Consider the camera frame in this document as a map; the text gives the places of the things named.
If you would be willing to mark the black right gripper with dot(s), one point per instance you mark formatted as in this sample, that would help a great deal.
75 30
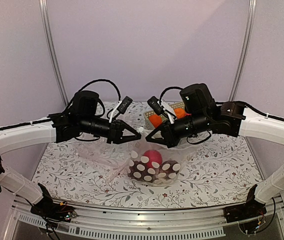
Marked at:
169 138

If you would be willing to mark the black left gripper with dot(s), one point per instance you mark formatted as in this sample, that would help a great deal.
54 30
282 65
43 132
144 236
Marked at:
116 136

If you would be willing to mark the red toy pepper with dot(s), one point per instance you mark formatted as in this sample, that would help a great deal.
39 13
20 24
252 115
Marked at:
154 156

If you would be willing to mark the clear white-dotted zip bag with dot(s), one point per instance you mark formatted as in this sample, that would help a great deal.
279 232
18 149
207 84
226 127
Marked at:
155 164

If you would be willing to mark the clear pink-zipper zip bag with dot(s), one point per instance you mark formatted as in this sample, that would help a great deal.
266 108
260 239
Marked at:
109 160

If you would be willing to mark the dark purple toy grapes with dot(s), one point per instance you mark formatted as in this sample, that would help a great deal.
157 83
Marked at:
138 170

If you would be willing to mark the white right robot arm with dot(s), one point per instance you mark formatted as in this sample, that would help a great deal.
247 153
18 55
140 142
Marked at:
232 118

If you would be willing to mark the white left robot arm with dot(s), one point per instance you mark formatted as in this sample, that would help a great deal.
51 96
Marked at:
51 129

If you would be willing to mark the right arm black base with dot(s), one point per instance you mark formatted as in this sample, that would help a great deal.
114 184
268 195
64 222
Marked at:
247 210

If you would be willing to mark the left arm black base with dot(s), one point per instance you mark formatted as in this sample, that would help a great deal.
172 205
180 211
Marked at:
47 208

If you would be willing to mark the orange toy fruit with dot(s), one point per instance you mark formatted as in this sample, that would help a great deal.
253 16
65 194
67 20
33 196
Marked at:
180 113
155 120

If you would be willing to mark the beige perforated plastic basket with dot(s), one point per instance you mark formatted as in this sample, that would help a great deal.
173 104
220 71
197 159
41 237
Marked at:
151 112

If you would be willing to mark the floral patterned table mat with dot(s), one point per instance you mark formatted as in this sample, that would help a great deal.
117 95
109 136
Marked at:
221 171

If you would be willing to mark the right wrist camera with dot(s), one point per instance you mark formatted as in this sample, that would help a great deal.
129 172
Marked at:
160 107

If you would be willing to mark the aluminium front rail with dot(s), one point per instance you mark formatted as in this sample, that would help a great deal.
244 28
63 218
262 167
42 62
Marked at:
99 222

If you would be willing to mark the left aluminium frame post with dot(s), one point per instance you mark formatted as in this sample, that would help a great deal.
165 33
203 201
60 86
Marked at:
44 12

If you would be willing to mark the aluminium frame post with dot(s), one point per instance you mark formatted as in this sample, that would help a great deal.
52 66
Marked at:
244 49
44 12

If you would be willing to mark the right aluminium frame post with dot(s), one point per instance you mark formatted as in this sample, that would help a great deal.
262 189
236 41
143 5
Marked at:
244 49

